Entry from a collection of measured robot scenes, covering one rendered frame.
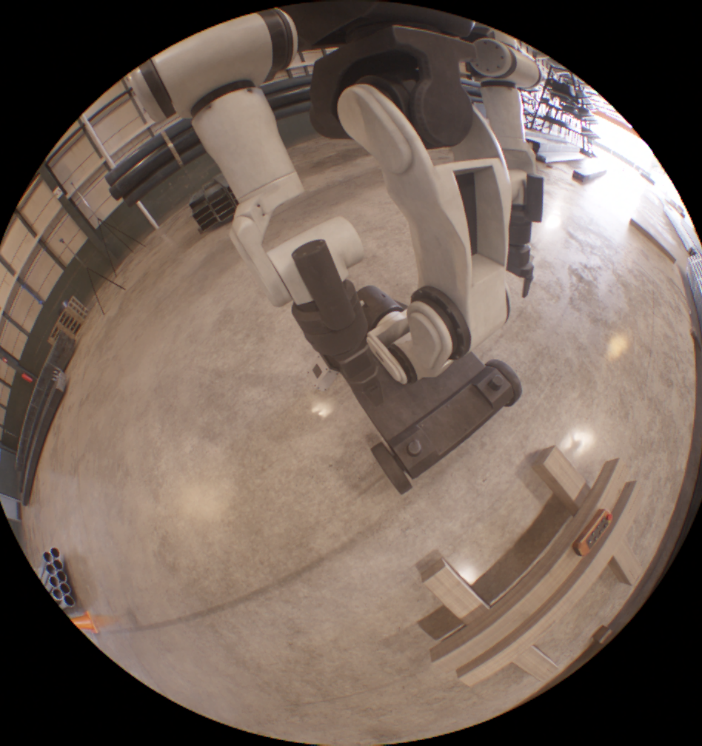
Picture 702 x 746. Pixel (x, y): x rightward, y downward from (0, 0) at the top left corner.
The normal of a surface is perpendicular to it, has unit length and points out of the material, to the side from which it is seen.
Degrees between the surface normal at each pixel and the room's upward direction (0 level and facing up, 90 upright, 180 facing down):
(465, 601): 0
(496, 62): 90
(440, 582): 0
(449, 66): 90
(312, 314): 37
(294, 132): 90
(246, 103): 79
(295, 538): 0
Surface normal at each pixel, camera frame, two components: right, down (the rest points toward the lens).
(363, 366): 0.46, 0.62
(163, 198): 0.60, 0.65
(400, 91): 0.33, 0.38
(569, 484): -0.20, -0.44
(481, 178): -0.84, 0.54
